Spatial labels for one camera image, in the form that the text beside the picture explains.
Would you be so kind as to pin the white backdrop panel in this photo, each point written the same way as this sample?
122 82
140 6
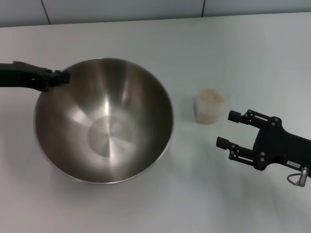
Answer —
121 9
22 12
255 6

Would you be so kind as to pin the stainless steel mixing bowl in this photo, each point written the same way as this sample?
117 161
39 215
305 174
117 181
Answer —
109 126

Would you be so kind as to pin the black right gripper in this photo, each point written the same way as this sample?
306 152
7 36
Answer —
284 145

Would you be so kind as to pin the clear plastic cup of rice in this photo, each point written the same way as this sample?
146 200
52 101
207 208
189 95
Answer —
209 109

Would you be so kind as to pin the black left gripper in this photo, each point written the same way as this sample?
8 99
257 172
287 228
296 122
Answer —
17 75

